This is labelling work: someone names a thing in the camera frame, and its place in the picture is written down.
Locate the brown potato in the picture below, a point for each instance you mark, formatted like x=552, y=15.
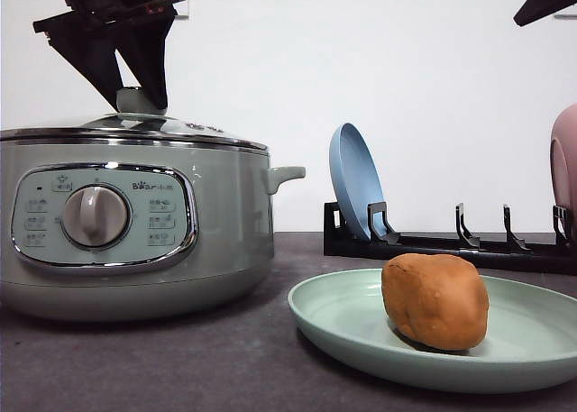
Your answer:
x=435, y=301

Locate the glass steamer lid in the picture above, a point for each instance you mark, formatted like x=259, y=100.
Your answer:
x=135, y=124

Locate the blue plate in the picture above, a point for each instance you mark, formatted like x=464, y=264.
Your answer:
x=354, y=182

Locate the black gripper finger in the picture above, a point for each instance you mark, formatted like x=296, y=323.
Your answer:
x=535, y=9

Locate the green plate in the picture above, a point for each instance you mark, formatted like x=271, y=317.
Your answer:
x=530, y=338

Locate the white wall socket left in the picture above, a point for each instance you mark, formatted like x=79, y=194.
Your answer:
x=182, y=10

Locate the green electric steamer pot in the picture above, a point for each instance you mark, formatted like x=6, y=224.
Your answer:
x=134, y=225

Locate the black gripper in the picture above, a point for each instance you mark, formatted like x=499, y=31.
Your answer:
x=144, y=53

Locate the black plate rack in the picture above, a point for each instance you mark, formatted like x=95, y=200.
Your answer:
x=383, y=242

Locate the pink plate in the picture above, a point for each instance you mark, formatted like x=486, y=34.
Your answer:
x=563, y=165

